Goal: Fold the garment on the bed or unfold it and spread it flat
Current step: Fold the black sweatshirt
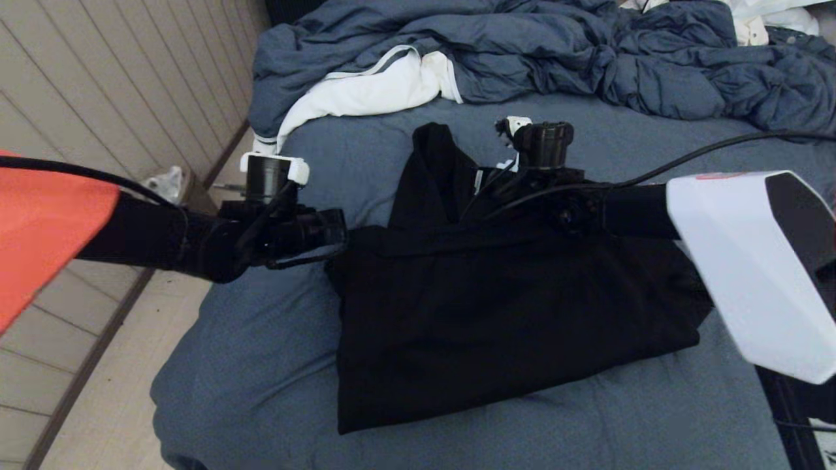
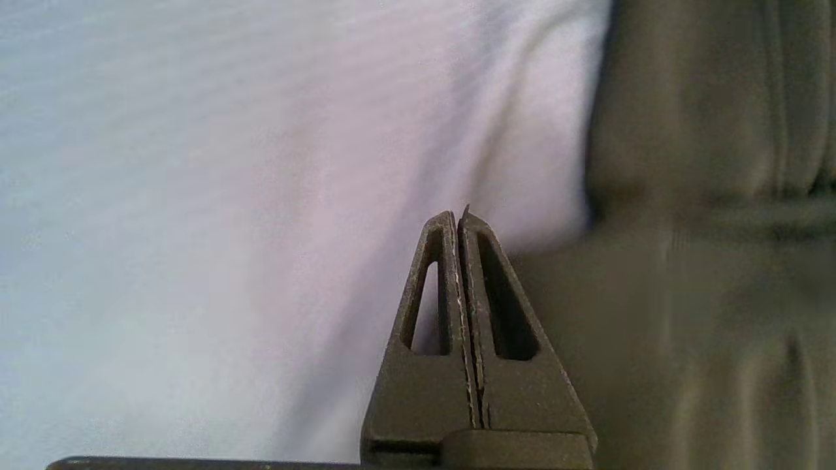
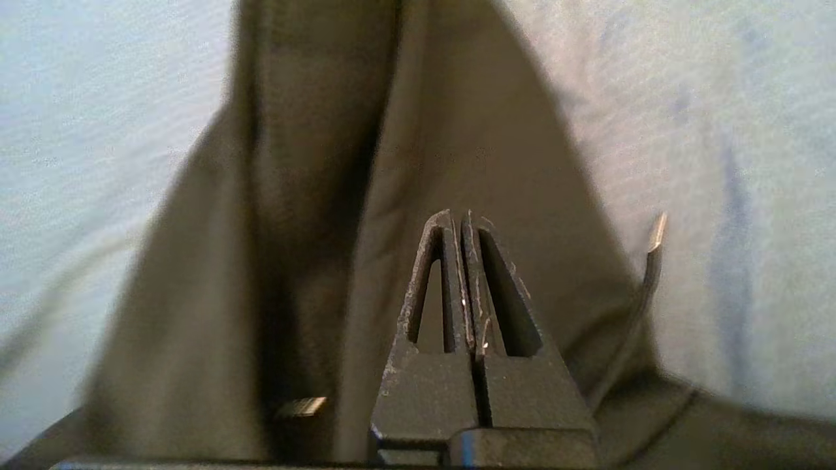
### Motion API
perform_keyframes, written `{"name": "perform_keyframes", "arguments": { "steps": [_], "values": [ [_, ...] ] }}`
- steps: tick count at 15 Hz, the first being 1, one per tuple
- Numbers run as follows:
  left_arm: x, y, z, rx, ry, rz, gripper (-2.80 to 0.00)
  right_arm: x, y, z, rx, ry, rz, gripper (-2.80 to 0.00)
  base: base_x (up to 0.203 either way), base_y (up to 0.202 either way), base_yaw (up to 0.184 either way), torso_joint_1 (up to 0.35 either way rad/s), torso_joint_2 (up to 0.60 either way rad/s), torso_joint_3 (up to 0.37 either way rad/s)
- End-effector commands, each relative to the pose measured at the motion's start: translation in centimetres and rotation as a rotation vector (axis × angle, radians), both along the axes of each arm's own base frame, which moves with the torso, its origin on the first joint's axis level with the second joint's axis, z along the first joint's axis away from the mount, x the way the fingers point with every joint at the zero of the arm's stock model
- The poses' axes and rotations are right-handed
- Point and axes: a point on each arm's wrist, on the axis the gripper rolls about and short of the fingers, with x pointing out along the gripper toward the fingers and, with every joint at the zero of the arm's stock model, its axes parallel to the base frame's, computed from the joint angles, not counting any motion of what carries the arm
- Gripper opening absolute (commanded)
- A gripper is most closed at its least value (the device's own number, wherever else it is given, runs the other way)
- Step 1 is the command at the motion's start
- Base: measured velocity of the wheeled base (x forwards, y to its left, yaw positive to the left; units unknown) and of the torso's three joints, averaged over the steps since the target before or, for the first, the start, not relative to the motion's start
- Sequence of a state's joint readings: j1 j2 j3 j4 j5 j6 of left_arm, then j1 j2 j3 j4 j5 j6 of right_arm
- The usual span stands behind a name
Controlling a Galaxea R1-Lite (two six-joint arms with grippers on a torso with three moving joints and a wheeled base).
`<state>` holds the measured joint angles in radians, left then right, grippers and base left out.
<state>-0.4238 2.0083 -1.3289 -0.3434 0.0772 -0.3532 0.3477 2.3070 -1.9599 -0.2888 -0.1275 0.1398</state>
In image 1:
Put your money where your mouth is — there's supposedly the white pillow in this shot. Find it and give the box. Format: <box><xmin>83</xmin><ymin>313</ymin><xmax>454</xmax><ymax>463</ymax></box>
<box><xmin>712</xmin><ymin>0</ymin><xmax>836</xmax><ymax>37</ymax></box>

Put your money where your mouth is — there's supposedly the blue bed sheet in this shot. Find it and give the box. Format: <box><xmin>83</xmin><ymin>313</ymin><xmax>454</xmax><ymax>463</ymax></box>
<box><xmin>150</xmin><ymin>95</ymin><xmax>836</xmax><ymax>470</ymax></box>

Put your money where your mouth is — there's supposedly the crumpled blue duvet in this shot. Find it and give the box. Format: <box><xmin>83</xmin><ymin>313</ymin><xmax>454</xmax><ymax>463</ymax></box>
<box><xmin>250</xmin><ymin>0</ymin><xmax>836</xmax><ymax>141</ymax></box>

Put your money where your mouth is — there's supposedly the white plastic bin bag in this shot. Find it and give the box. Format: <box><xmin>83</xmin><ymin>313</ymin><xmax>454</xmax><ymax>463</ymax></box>
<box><xmin>144</xmin><ymin>166</ymin><xmax>185</xmax><ymax>204</ymax></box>

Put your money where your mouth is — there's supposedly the white garment with dark trim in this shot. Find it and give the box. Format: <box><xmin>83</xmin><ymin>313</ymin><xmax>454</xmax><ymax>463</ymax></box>
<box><xmin>253</xmin><ymin>46</ymin><xmax>463</xmax><ymax>156</ymax></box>

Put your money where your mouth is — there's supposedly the dark headboard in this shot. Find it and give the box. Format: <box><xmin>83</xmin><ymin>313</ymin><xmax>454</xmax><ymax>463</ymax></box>
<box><xmin>265</xmin><ymin>0</ymin><xmax>334</xmax><ymax>28</ymax></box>

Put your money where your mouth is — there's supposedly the black zip hoodie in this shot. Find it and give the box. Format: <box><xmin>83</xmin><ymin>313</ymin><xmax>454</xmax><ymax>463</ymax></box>
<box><xmin>327</xmin><ymin>123</ymin><xmax>716</xmax><ymax>435</ymax></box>

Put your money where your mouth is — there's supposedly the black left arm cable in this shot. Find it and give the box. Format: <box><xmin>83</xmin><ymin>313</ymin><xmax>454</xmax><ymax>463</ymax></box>
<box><xmin>0</xmin><ymin>155</ymin><xmax>180</xmax><ymax>211</ymax></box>

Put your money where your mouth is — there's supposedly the cream crumpled garment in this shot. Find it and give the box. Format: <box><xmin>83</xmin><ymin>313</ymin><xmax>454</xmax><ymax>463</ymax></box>
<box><xmin>620</xmin><ymin>0</ymin><xmax>770</xmax><ymax>48</ymax></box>

